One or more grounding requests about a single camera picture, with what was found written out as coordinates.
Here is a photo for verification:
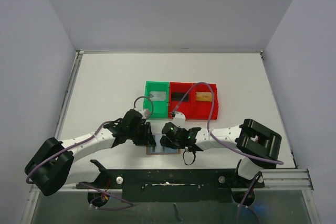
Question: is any gold card with stripe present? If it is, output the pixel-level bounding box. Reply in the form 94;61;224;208
195;91;213;102

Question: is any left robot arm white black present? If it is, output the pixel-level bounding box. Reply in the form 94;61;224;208
24;109;155;196

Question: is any red plastic right bin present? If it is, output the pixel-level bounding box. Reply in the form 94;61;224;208
192;83;219;120

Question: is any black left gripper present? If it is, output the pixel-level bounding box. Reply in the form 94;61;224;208
128;121;155;146

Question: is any black card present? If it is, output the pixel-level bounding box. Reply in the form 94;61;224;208
171;92;189;102

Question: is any aluminium front rail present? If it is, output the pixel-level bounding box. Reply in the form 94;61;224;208
31;168;314;193

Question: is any aluminium rail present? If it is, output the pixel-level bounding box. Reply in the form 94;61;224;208
31;168;314;193
54;50;84;140

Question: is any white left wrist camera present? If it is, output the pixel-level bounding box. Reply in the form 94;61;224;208
138;109;153;120

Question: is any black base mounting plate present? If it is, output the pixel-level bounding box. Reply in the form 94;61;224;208
90;168;251;203

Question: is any red plastic middle bin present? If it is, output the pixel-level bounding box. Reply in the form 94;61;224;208
168;82;193;120

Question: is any aluminium left rail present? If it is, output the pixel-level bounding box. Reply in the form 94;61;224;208
54;50;84;140

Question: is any red plastic bin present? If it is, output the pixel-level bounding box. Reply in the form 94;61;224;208
192;83;219;120
168;82;193;120

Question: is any silver grey card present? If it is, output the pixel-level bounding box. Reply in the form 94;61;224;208
149;91;166;101

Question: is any brown leather card holder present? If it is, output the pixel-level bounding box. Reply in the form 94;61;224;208
146;134;181;155

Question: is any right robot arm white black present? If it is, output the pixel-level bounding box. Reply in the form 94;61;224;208
160;119;284;187

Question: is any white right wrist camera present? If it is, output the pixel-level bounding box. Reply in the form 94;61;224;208
172;111;186;127

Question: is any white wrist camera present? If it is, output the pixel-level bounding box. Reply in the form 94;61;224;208
172;111;186;127
138;109;153;120

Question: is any green plastic bin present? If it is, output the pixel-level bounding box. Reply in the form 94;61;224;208
143;81;169;119

